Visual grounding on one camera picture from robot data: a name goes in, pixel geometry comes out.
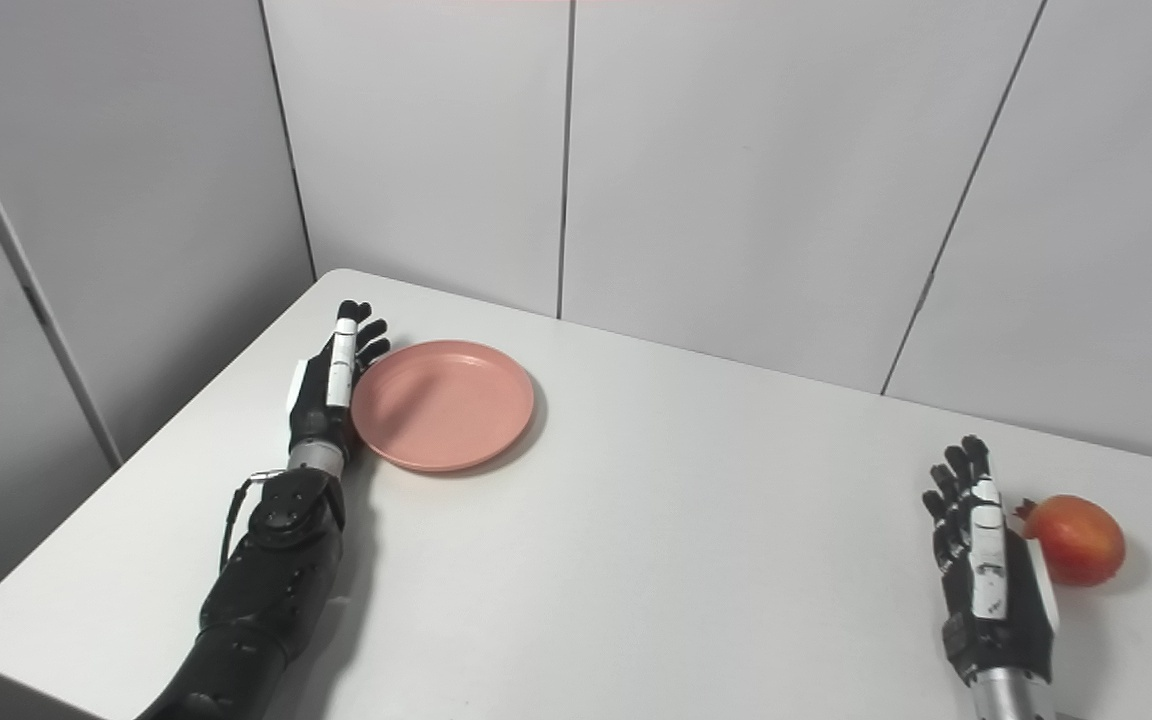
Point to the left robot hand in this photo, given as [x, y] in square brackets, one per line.
[328, 385]

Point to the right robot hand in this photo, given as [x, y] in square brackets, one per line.
[991, 590]

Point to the red pomegranate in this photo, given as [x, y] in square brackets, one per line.
[1081, 540]

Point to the pink round plate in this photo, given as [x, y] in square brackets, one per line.
[444, 405]

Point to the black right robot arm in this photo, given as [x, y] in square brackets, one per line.
[1011, 697]

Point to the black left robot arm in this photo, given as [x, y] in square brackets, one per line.
[256, 590]

